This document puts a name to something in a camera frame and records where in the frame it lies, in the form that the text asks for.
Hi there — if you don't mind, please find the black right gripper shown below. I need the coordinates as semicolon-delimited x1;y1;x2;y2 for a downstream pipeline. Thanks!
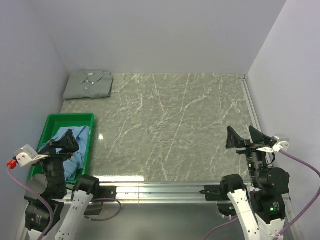
225;124;271;186

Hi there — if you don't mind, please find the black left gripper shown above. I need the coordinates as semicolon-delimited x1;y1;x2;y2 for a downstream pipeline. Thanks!
31;128;79;195

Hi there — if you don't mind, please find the light blue long sleeve shirt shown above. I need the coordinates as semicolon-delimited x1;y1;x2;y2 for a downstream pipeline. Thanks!
52;126;91;181

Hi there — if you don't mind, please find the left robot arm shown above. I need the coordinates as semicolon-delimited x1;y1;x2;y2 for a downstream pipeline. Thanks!
18;129;101;240

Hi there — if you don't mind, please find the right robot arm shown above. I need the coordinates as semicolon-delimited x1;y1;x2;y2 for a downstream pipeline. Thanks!
220;126;290;240

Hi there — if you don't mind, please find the green plastic tray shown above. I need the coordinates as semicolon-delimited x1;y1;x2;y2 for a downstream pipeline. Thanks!
37;113;95;184

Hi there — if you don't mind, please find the folded grey shirt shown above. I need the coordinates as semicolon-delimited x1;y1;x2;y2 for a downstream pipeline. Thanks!
63;70;114;100

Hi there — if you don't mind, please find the aluminium right side rail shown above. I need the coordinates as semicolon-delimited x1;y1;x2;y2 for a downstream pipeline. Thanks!
239;74;261;131

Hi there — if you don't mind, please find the aluminium rail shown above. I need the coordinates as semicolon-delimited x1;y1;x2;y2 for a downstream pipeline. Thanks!
100;181;220;205
239;74;261;131

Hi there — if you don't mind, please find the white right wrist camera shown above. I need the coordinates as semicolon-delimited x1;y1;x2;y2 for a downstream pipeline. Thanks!
257;135;290;154

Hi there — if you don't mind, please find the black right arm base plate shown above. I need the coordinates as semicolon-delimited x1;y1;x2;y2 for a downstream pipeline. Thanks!
199;185;237;220

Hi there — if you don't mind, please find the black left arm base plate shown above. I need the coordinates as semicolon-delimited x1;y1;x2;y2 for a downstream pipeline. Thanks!
70;183;117;219

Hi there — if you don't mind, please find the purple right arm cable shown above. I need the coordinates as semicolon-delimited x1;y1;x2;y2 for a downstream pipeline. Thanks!
203;147;320;240

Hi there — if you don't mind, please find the aluminium front rail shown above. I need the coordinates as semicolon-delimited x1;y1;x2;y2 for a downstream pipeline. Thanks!
100;181;220;205

